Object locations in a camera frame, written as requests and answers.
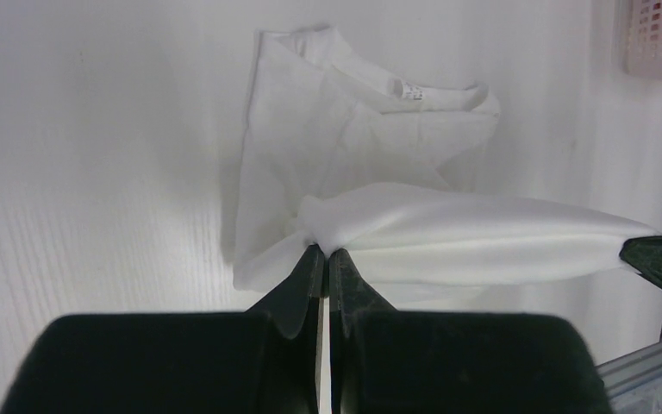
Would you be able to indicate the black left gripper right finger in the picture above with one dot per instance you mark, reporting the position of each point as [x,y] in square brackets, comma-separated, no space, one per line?
[385,360]

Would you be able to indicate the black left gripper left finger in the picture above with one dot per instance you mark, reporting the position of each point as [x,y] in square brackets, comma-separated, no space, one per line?
[265,359]

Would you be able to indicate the white printed t-shirt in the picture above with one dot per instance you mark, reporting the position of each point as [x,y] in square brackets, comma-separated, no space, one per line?
[343,155]

